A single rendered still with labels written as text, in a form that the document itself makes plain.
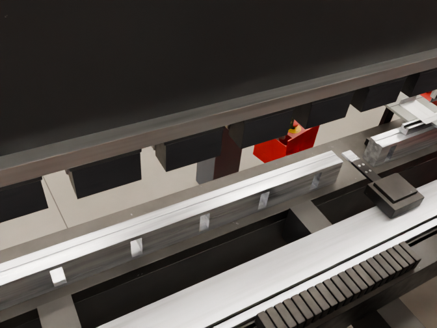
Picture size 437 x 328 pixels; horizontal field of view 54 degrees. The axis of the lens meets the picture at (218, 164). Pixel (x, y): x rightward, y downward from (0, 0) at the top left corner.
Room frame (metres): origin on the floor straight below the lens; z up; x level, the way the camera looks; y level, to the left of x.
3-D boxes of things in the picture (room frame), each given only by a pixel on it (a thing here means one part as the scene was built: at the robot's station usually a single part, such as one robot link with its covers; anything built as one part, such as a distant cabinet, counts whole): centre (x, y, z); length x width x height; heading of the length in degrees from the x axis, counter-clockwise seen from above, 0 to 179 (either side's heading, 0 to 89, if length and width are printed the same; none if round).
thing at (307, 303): (0.54, -0.31, 1.02); 0.44 x 0.06 x 0.04; 123
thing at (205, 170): (1.83, 0.00, 0.39); 0.18 x 0.18 x 0.78; 37
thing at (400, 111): (1.42, -0.66, 1.00); 0.26 x 0.18 x 0.01; 33
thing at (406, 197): (0.94, -0.47, 1.01); 0.26 x 0.12 x 0.05; 33
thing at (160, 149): (0.76, 0.08, 1.26); 0.15 x 0.09 x 0.17; 123
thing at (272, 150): (1.40, -0.27, 0.75); 0.20 x 0.16 x 0.18; 136
